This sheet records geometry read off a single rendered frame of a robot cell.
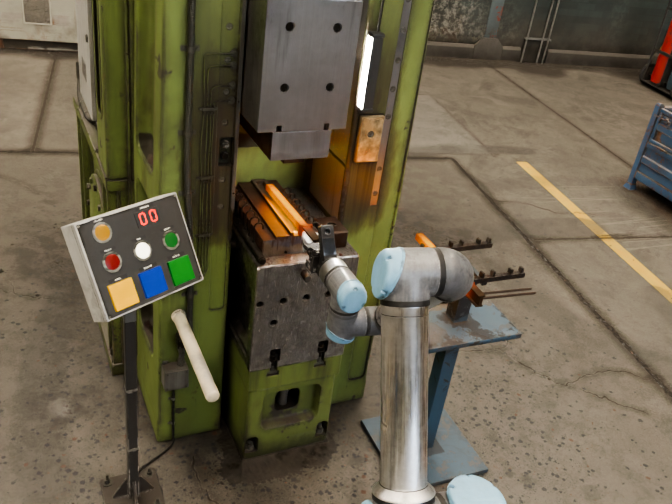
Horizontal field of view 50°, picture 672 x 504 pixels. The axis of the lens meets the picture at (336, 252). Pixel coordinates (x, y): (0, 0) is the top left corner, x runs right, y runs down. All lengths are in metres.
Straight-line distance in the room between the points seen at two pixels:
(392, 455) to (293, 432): 1.28
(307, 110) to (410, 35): 0.48
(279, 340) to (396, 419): 1.00
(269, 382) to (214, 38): 1.25
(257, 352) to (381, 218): 0.69
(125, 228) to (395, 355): 0.87
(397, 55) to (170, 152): 0.82
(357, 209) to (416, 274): 1.09
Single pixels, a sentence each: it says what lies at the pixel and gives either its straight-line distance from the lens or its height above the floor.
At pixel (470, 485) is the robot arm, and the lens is 1.84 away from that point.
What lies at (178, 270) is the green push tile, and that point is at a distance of 2.16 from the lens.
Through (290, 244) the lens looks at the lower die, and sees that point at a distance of 2.44.
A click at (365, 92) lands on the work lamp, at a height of 1.45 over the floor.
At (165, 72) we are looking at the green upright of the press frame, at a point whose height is 1.51.
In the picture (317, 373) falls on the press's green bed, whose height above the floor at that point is 0.40.
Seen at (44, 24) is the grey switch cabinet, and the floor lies 0.27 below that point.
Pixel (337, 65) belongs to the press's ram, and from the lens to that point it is 2.24.
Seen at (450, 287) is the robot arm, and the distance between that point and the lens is 1.66.
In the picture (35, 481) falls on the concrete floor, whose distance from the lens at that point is 2.97.
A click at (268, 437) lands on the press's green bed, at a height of 0.11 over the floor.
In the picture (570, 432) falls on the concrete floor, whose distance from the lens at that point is 3.48.
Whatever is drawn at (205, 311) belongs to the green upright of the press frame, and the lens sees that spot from 2.66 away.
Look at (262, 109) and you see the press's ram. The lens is 2.19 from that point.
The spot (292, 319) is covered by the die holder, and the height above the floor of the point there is 0.68.
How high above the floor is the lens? 2.18
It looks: 30 degrees down
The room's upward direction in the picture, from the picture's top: 8 degrees clockwise
